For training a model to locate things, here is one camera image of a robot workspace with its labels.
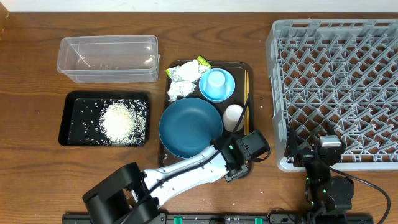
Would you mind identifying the large blue plate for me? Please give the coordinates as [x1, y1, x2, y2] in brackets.
[159, 98, 223, 159]

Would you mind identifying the white paper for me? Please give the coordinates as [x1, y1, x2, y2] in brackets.
[167, 81, 196, 102]
[166, 60, 211, 83]

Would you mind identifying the green and silver wrapper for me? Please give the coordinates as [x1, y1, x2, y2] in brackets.
[166, 56, 211, 77]

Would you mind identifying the pile of white rice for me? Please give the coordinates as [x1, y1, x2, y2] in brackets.
[100, 103, 141, 146]

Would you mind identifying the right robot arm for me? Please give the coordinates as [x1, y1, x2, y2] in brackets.
[287, 127, 354, 223]

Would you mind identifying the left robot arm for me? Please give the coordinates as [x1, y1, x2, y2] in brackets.
[82, 138, 248, 223]

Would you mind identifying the grey dishwasher rack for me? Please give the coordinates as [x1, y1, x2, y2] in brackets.
[265, 19, 397, 172]

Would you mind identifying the right wooden chopstick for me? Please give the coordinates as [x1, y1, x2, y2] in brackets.
[244, 70, 250, 135]

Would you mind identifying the wooden chopstick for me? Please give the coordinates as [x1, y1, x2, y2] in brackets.
[244, 70, 250, 135]
[244, 70, 248, 135]

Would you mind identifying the white paper cup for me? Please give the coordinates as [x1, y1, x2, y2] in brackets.
[222, 104, 243, 132]

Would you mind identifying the light blue plastic cup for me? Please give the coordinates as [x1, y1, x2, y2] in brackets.
[205, 71, 226, 99]

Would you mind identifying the small light blue bowl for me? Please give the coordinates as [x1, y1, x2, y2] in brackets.
[199, 68, 235, 103]

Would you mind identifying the left wooden chopstick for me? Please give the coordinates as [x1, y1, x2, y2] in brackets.
[244, 70, 248, 135]

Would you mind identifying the dark brown serving tray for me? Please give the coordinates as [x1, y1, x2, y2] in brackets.
[159, 61, 253, 167]

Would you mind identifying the black tray bin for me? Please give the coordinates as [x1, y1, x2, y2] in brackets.
[58, 91, 149, 147]

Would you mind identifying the clear plastic bin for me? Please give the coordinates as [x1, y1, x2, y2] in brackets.
[57, 35, 160, 83]

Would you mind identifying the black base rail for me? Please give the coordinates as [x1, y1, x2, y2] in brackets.
[62, 213, 374, 224]

